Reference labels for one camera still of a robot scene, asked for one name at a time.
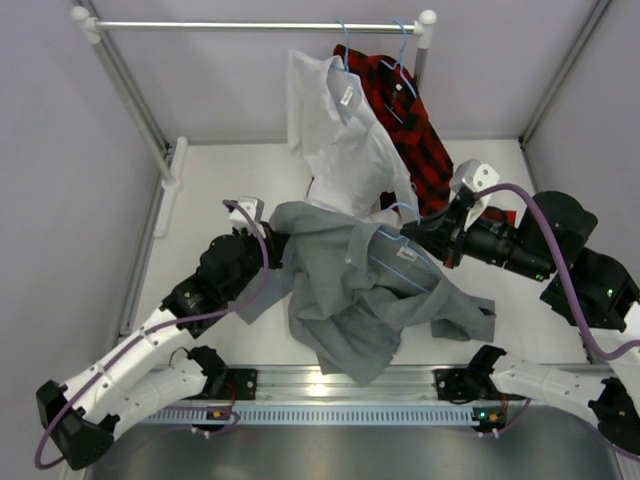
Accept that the metal clothes rail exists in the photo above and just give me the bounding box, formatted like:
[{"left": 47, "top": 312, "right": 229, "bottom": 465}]
[{"left": 71, "top": 6, "right": 438, "bottom": 43}]

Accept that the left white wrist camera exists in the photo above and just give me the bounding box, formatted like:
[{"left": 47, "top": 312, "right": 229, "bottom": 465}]
[{"left": 228, "top": 196, "right": 264, "bottom": 229}]

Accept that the rack upright pole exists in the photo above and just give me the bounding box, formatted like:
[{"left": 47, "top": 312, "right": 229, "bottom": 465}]
[
  {"left": 413, "top": 35, "right": 431, "bottom": 89},
  {"left": 84, "top": 31, "right": 176, "bottom": 188}
]

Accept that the right aluminium frame post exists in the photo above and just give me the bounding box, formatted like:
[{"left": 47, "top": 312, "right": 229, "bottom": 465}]
[{"left": 517, "top": 0, "right": 614, "bottom": 146}]

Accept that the white shirt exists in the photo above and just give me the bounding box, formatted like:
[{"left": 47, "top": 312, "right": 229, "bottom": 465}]
[{"left": 286, "top": 50, "right": 418, "bottom": 223}]

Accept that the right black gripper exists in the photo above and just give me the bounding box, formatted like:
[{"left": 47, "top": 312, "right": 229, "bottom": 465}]
[{"left": 402, "top": 196, "right": 556, "bottom": 285}]

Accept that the blue hanger under white shirt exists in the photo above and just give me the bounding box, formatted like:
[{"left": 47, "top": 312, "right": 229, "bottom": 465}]
[{"left": 335, "top": 18, "right": 352, "bottom": 75}]

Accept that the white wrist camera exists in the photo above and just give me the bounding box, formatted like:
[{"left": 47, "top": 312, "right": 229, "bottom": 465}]
[
  {"left": 228, "top": 196, "right": 264, "bottom": 229},
  {"left": 450, "top": 159, "right": 500, "bottom": 230}
]

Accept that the right rack upright pole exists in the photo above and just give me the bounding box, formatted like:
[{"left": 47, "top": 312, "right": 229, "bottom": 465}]
[{"left": 413, "top": 35, "right": 431, "bottom": 89}]

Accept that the perforated cable duct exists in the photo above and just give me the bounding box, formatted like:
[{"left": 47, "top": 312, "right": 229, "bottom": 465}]
[{"left": 143, "top": 405, "right": 484, "bottom": 427}]

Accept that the left rack upright pole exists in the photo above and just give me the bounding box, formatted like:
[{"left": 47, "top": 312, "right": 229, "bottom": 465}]
[{"left": 84, "top": 31, "right": 176, "bottom": 188}]

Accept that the light blue hanger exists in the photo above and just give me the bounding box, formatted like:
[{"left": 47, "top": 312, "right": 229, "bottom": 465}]
[{"left": 344, "top": 202, "right": 446, "bottom": 296}]

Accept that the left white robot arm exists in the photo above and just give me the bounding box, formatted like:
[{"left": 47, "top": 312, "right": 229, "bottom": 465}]
[{"left": 36, "top": 223, "right": 289, "bottom": 470}]

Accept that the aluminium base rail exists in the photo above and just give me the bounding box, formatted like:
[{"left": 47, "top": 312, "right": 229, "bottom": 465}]
[{"left": 187, "top": 365, "right": 453, "bottom": 405}]

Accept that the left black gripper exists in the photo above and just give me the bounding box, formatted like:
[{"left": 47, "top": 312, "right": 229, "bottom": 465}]
[{"left": 224, "top": 220, "right": 289, "bottom": 301}]

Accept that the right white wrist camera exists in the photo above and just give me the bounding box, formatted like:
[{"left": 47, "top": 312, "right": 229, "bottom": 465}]
[{"left": 450, "top": 159, "right": 500, "bottom": 230}]

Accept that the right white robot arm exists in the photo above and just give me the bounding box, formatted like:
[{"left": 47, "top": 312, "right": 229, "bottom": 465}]
[{"left": 401, "top": 184, "right": 639, "bottom": 459}]

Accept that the blue hanger under plaid shirt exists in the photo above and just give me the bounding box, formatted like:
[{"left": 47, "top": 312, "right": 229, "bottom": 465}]
[{"left": 383, "top": 18, "right": 417, "bottom": 99}]

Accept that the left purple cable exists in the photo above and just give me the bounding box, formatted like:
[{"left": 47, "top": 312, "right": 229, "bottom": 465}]
[{"left": 34, "top": 198, "right": 271, "bottom": 470}]

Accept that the white rack foot bar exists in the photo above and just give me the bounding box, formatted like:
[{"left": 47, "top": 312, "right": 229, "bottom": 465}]
[{"left": 153, "top": 136, "right": 189, "bottom": 239}]

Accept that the grey shirt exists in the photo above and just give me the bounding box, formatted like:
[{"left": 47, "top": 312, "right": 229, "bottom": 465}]
[{"left": 238, "top": 202, "right": 496, "bottom": 386}]

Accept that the red black plaid shirt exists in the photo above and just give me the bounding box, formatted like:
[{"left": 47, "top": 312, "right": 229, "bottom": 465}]
[{"left": 331, "top": 43, "right": 518, "bottom": 226}]

